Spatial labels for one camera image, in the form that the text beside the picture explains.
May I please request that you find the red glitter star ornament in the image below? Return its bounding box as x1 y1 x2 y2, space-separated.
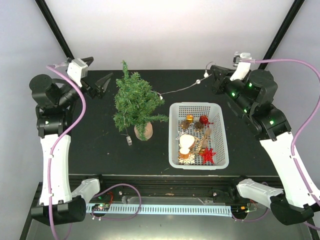
199 147 217 165

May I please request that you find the black frame post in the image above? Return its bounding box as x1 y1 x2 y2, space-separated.
263 0 305 60
35 0 74 59

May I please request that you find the black frame post right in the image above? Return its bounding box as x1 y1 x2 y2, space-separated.
263 0 305 60

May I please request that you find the gold merry christmas sign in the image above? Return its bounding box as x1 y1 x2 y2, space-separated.
193 136 205 153

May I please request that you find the white slotted cable duct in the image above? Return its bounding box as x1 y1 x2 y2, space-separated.
86 203 232 217

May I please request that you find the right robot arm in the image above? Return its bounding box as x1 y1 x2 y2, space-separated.
209 66 320 226

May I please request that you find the small circuit board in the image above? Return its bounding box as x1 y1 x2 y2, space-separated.
92 203 110 212

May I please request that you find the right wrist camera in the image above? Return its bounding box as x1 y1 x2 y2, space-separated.
230 52 252 81

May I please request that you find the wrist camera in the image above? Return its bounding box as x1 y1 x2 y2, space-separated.
230 52 252 81
67 58 88 88

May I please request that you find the black frame post left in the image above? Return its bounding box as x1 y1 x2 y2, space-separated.
35 0 74 59

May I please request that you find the burlap bow ornament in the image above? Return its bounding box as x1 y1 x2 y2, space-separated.
201 128 212 149

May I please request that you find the red gift box ornament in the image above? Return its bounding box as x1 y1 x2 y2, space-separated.
199 115 213 126

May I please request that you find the small green christmas tree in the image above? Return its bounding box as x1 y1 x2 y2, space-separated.
113 60 169 141

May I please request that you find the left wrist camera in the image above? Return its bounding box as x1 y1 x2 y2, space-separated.
67 58 88 88

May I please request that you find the fairy light string with battery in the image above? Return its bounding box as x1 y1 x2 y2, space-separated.
121 61 216 146

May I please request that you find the white plastic mesh basket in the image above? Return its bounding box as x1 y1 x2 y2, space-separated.
168 102 229 170

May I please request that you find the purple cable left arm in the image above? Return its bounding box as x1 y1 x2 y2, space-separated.
46 64 87 240

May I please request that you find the silver star ornament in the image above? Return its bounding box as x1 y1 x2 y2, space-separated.
175 129 188 140

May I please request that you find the black front rail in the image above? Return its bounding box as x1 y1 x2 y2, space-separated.
69 175 283 205

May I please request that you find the gold gift box ornament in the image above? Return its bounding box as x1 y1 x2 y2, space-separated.
186 114 194 123

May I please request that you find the white snowflake ornament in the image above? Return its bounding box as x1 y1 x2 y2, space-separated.
178 154 196 165

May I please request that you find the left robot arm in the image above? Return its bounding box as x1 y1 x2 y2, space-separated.
29 56 112 226

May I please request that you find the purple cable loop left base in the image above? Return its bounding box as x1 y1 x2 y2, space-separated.
90 183 142 221

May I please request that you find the brown pine cone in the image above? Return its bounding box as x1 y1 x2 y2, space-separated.
180 120 191 130
194 121 204 132

